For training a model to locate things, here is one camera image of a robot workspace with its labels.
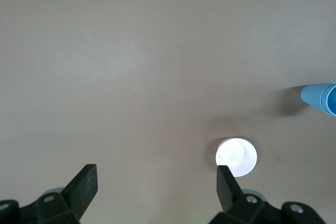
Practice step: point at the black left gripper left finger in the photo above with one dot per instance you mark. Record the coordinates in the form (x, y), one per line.
(76, 197)

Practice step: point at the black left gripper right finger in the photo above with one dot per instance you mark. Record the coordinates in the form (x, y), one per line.
(236, 205)

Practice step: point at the blue plastic cup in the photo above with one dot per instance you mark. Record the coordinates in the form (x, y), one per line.
(315, 96)

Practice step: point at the pink plastic bowl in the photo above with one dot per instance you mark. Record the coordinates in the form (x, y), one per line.
(236, 153)

